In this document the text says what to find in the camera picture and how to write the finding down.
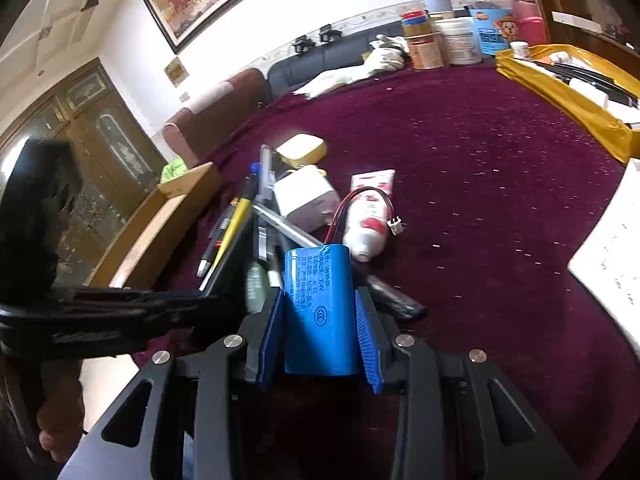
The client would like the green tube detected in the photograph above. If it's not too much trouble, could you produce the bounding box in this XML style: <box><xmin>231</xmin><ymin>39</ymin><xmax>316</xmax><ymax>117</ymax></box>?
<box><xmin>245</xmin><ymin>261</ymin><xmax>270</xmax><ymax>314</ymax></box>

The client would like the blue battery pack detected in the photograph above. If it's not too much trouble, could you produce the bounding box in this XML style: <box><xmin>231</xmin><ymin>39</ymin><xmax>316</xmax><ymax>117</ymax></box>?
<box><xmin>283</xmin><ymin>186</ymin><xmax>406</xmax><ymax>377</ymax></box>

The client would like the pink white cream tube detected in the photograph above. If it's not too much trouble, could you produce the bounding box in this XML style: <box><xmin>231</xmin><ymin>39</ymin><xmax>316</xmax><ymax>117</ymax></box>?
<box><xmin>343</xmin><ymin>169</ymin><xmax>395</xmax><ymax>263</ymax></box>

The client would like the blue marker pen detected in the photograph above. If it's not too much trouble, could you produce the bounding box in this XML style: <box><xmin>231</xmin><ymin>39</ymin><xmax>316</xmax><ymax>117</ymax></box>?
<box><xmin>250</xmin><ymin>162</ymin><xmax>262</xmax><ymax>186</ymax></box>

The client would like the clear blue label pen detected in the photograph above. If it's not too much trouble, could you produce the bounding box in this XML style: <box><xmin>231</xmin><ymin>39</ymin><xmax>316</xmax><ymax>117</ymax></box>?
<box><xmin>258</xmin><ymin>144</ymin><xmax>274</xmax><ymax>208</ymax></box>

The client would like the left hand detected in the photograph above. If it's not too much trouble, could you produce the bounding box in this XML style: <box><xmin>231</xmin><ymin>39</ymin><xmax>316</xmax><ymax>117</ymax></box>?
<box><xmin>37</xmin><ymin>361</ymin><xmax>85</xmax><ymax>463</ymax></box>

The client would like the wooden glass cabinet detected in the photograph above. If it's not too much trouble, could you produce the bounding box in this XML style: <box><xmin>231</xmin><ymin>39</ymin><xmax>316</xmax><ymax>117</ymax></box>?
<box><xmin>1</xmin><ymin>58</ymin><xmax>166</xmax><ymax>285</ymax></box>

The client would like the cardboard tray box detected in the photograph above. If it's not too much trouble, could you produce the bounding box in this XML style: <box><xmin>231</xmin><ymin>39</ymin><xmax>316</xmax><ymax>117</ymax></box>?
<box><xmin>85</xmin><ymin>162</ymin><xmax>222</xmax><ymax>289</ymax></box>

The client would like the yellow black pen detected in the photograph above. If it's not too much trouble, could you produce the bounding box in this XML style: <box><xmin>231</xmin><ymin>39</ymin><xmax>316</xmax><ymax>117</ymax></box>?
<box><xmin>198</xmin><ymin>197</ymin><xmax>252</xmax><ymax>292</ymax></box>

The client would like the green patterned cloth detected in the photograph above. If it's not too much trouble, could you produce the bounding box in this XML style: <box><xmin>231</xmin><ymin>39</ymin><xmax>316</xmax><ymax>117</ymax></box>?
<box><xmin>160</xmin><ymin>157</ymin><xmax>189</xmax><ymax>183</ymax></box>

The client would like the white power adapter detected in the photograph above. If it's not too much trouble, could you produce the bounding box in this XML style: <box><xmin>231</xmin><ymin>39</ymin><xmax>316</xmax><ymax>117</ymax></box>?
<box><xmin>273</xmin><ymin>165</ymin><xmax>341</xmax><ymax>233</ymax></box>

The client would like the brown armchair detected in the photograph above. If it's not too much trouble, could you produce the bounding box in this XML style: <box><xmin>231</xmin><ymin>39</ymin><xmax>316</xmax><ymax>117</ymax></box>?
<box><xmin>160</xmin><ymin>67</ymin><xmax>270</xmax><ymax>169</ymax></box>

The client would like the yellow earbud case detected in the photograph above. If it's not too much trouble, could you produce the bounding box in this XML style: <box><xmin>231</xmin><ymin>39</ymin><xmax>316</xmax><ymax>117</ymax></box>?
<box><xmin>276</xmin><ymin>133</ymin><xmax>328</xmax><ymax>168</ymax></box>

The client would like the maroon tablecloth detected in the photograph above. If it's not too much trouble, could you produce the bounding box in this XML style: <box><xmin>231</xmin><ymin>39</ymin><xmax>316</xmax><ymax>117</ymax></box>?
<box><xmin>155</xmin><ymin>65</ymin><xmax>639</xmax><ymax>479</ymax></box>

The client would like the white paper sheet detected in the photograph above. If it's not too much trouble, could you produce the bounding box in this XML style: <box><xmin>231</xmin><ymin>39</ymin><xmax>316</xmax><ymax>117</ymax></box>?
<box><xmin>567</xmin><ymin>158</ymin><xmax>640</xmax><ymax>351</ymax></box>

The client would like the black leather sofa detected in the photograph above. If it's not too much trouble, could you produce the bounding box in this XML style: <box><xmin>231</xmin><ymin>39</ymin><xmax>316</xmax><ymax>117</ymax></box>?
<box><xmin>267</xmin><ymin>21</ymin><xmax>404</xmax><ymax>100</ymax></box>

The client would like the white gloves cloth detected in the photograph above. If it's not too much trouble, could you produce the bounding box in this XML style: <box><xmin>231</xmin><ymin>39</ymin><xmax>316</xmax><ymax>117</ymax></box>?
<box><xmin>293</xmin><ymin>35</ymin><xmax>409</xmax><ymax>100</ymax></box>

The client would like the brown label jar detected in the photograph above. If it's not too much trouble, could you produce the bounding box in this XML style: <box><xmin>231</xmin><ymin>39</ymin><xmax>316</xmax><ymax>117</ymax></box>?
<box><xmin>400</xmin><ymin>10</ymin><xmax>445</xmax><ymax>70</ymax></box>

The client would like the white plastic jar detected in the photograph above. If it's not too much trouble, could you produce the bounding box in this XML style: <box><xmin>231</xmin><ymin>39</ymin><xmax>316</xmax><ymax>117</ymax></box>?
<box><xmin>437</xmin><ymin>18</ymin><xmax>482</xmax><ymax>66</ymax></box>

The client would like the yellow tray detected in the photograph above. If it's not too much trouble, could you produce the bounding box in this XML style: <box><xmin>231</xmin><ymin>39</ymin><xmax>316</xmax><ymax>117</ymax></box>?
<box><xmin>496</xmin><ymin>44</ymin><xmax>639</xmax><ymax>162</ymax></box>

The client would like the blue label snack jar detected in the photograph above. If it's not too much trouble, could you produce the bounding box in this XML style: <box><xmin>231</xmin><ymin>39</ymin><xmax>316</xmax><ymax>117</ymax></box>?
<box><xmin>458</xmin><ymin>0</ymin><xmax>518</xmax><ymax>56</ymax></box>

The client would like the pink bottle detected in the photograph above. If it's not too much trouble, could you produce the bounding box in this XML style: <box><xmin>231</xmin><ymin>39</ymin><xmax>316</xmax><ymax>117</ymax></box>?
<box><xmin>511</xmin><ymin>0</ymin><xmax>548</xmax><ymax>46</ymax></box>

